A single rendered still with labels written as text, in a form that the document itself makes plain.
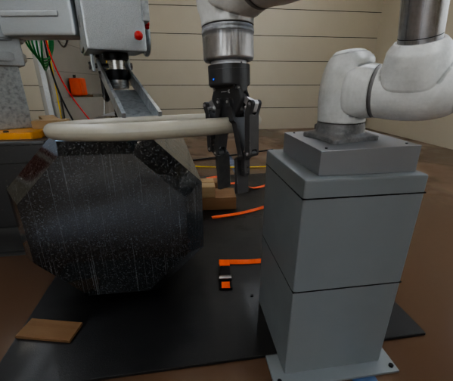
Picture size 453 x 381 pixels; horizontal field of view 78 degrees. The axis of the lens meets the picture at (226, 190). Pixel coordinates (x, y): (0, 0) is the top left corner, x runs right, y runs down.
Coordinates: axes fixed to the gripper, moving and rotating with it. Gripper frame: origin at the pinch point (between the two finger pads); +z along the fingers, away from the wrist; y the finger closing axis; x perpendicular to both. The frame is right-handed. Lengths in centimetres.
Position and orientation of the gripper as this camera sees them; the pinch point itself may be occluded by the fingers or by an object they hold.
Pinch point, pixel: (232, 175)
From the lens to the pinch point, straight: 56.4
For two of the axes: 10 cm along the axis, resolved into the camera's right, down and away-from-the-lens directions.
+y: -6.8, -1.9, 7.1
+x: -7.4, 2.2, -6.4
